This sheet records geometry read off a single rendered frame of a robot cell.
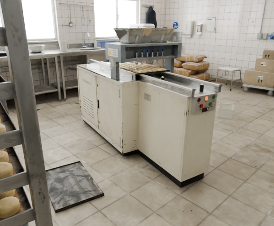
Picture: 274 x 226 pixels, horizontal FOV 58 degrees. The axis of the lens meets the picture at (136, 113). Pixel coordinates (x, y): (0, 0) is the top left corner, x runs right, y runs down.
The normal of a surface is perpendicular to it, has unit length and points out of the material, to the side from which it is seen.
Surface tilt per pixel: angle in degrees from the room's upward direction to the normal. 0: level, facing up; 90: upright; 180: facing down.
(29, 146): 90
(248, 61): 90
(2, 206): 0
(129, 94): 90
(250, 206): 0
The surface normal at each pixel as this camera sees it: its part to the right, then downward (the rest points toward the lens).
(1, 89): 0.57, 0.28
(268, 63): -0.77, 0.16
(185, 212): 0.00, -0.94
